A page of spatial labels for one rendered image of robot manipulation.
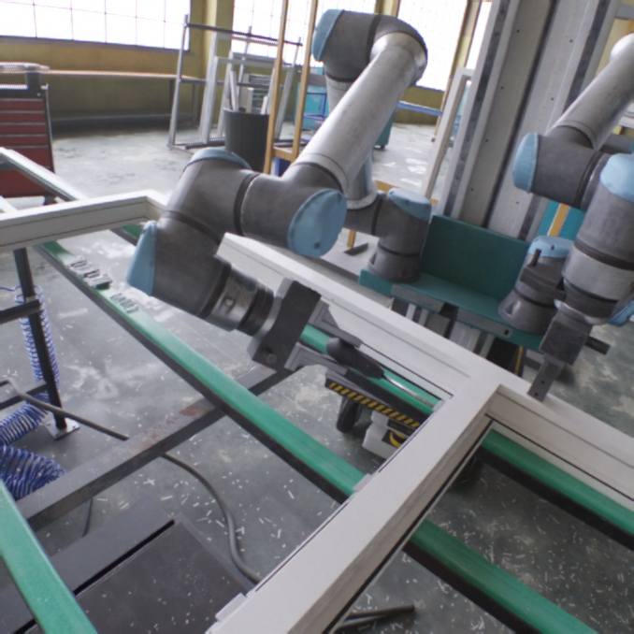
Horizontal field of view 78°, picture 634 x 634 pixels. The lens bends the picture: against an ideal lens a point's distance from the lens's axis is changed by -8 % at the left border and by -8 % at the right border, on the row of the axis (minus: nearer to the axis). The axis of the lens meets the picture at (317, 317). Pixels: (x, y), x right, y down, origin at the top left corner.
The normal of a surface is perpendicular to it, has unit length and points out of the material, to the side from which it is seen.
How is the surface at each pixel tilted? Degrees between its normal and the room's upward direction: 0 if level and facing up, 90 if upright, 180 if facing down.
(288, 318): 71
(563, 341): 90
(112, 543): 0
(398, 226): 90
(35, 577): 0
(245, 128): 94
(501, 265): 90
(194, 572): 0
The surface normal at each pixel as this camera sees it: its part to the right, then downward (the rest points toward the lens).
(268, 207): -0.29, 0.10
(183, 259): 0.47, -0.04
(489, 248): -0.48, 0.40
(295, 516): 0.15, -0.84
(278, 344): 0.32, 0.23
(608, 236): -0.74, 0.25
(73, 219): 0.75, 0.44
